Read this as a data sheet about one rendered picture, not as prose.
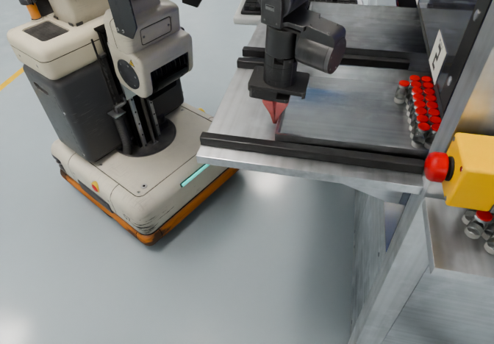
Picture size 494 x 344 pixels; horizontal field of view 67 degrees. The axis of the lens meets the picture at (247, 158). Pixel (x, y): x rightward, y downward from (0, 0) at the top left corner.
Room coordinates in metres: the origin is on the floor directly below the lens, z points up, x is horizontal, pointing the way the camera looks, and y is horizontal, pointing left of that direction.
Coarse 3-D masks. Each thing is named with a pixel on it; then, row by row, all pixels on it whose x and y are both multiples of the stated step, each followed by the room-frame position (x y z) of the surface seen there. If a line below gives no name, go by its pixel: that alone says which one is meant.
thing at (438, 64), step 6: (438, 36) 0.60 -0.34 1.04; (438, 42) 0.59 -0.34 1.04; (438, 48) 0.58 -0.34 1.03; (444, 48) 0.55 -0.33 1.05; (432, 54) 0.60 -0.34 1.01; (444, 54) 0.54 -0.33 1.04; (432, 60) 0.59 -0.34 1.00; (438, 60) 0.55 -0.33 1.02; (438, 66) 0.54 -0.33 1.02; (432, 72) 0.56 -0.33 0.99; (438, 72) 0.53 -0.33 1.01
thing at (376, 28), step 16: (336, 16) 1.06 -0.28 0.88; (352, 16) 1.05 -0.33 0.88; (368, 16) 1.04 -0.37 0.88; (384, 16) 1.03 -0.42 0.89; (400, 16) 1.02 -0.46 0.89; (416, 16) 1.01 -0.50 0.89; (352, 32) 0.95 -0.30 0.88; (368, 32) 0.95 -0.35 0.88; (384, 32) 0.94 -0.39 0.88; (400, 32) 0.94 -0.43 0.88; (416, 32) 0.93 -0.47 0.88; (352, 48) 0.81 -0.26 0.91; (368, 48) 0.86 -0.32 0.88; (384, 48) 0.86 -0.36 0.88; (400, 48) 0.86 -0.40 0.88; (416, 48) 0.85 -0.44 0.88; (416, 64) 0.77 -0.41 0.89
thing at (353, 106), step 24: (312, 72) 0.75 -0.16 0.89; (336, 72) 0.73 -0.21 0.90; (360, 72) 0.72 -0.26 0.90; (384, 72) 0.71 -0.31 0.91; (408, 72) 0.70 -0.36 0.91; (312, 96) 0.67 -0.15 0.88; (336, 96) 0.66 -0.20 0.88; (360, 96) 0.66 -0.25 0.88; (384, 96) 0.65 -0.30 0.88; (288, 120) 0.59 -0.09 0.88; (312, 120) 0.59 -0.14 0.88; (336, 120) 0.58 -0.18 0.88; (360, 120) 0.58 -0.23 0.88; (384, 120) 0.57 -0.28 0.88; (312, 144) 0.49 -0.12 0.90; (336, 144) 0.48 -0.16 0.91; (360, 144) 0.47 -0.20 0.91; (384, 144) 0.50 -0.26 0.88; (408, 144) 0.50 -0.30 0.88
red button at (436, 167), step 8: (432, 152) 0.35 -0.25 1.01; (440, 152) 0.35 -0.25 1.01; (432, 160) 0.33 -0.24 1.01; (440, 160) 0.33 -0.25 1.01; (448, 160) 0.33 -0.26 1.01; (424, 168) 0.34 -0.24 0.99; (432, 168) 0.32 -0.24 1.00; (440, 168) 0.32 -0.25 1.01; (432, 176) 0.32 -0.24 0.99; (440, 176) 0.32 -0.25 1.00
